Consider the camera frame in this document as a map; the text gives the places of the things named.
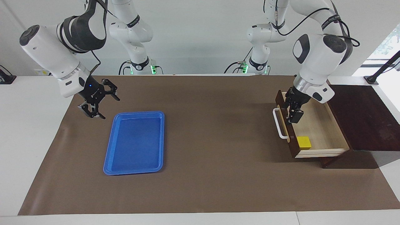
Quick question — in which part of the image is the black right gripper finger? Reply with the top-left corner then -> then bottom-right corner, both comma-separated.
101,79 -> 121,102
77,101 -> 106,120

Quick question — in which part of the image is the white drawer handle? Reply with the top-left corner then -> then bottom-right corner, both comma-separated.
272,107 -> 290,140

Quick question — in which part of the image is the yellow block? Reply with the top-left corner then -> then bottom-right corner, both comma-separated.
297,136 -> 313,150

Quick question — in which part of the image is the blue plastic tray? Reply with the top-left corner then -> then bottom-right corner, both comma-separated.
103,111 -> 165,176

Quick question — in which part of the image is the dark wooden cabinet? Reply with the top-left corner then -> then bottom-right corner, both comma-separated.
320,84 -> 400,169

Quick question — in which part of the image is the black table clamp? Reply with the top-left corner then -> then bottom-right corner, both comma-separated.
0,65 -> 17,84

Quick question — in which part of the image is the black angled stand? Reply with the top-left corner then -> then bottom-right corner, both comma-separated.
364,51 -> 400,85

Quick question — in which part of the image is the brown paper mat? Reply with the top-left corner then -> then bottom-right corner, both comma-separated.
18,74 -> 400,216

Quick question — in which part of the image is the black right arm base cable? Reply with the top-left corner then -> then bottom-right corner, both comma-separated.
118,61 -> 132,75

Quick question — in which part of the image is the black arm base cable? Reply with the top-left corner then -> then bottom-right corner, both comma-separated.
118,61 -> 132,75
224,47 -> 253,74

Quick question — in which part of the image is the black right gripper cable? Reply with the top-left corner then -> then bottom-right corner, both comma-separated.
90,49 -> 102,75

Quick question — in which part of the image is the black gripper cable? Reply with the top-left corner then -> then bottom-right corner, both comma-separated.
90,49 -> 102,75
275,7 -> 361,48

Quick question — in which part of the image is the black left arm base cable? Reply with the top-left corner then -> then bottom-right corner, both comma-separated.
224,47 -> 253,74

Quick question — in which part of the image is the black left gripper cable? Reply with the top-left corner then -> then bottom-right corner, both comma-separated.
275,7 -> 361,48

